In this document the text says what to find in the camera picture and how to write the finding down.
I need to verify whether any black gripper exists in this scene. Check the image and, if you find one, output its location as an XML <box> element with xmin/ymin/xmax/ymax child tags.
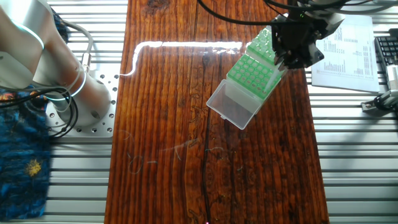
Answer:
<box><xmin>269</xmin><ymin>17</ymin><xmax>325</xmax><ymax>72</ymax></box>

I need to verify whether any clear box green tip rack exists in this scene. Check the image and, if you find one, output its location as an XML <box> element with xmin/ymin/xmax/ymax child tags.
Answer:
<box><xmin>206</xmin><ymin>53</ymin><xmax>283</xmax><ymax>131</ymax></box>
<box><xmin>247</xmin><ymin>26</ymin><xmax>279</xmax><ymax>63</ymax></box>

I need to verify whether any white printed paper sheet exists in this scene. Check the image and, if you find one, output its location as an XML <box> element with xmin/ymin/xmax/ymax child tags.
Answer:
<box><xmin>310</xmin><ymin>14</ymin><xmax>381</xmax><ymax>93</ymax></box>

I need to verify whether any black computer keyboard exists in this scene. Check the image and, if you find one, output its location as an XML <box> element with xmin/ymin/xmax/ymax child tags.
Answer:
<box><xmin>374</xmin><ymin>28</ymin><xmax>398</xmax><ymax>68</ymax></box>

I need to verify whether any small grey mounted device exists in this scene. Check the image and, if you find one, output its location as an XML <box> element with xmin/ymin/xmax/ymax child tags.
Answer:
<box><xmin>360</xmin><ymin>90</ymin><xmax>398</xmax><ymax>118</ymax></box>

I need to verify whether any white grey box device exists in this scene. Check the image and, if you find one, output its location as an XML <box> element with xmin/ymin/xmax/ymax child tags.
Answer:
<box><xmin>385</xmin><ymin>63</ymin><xmax>398</xmax><ymax>91</ymax></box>

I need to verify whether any brown wooden board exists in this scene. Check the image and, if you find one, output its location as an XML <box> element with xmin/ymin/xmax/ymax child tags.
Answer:
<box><xmin>104</xmin><ymin>0</ymin><xmax>330</xmax><ymax>224</ymax></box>

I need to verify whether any blue painted cloth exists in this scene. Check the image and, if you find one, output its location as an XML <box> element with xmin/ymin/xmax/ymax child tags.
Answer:
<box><xmin>0</xmin><ymin>6</ymin><xmax>69</xmax><ymax>222</ymax></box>

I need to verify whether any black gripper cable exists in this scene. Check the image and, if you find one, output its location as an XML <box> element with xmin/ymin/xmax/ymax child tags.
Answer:
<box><xmin>197</xmin><ymin>0</ymin><xmax>280</xmax><ymax>26</ymax></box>

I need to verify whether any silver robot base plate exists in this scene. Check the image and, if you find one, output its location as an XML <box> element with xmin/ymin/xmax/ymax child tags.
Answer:
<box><xmin>46</xmin><ymin>70</ymin><xmax>118</xmax><ymax>138</ymax></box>

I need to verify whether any grey base cable with connector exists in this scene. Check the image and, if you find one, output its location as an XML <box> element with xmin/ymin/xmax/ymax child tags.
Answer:
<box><xmin>60</xmin><ymin>20</ymin><xmax>94</xmax><ymax>74</ymax></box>

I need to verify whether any black base cable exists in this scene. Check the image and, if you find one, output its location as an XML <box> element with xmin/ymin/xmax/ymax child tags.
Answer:
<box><xmin>0</xmin><ymin>86</ymin><xmax>80</xmax><ymax>138</ymax></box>

